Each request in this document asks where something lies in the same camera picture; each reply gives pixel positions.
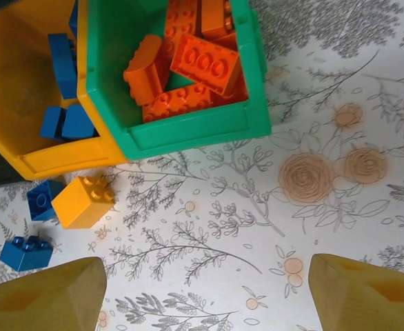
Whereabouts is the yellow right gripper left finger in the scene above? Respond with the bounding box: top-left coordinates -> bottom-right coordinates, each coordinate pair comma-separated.
0,257 -> 106,331

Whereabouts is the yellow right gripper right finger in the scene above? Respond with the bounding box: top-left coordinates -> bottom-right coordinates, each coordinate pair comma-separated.
308,253 -> 404,331

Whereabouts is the blue lego brick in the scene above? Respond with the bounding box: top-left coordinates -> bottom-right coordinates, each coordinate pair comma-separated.
28,179 -> 65,222
62,104 -> 100,141
67,0 -> 80,39
0,235 -> 54,274
39,106 -> 68,141
47,32 -> 79,101

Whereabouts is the orange lego brick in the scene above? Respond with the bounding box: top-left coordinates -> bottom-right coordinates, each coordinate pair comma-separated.
141,83 -> 250,124
163,0 -> 203,72
200,0 -> 240,41
170,33 -> 242,94

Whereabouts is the yellow lego brick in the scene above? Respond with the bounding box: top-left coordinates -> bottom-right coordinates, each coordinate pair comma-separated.
51,175 -> 117,231

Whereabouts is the yellow plastic bin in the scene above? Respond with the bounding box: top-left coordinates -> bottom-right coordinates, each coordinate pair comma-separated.
0,0 -> 129,182

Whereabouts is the green plastic bin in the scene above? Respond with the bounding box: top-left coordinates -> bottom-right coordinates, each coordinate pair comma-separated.
76,0 -> 274,161

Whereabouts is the orange curved lego piece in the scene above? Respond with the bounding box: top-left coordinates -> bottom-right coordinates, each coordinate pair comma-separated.
123,34 -> 171,107

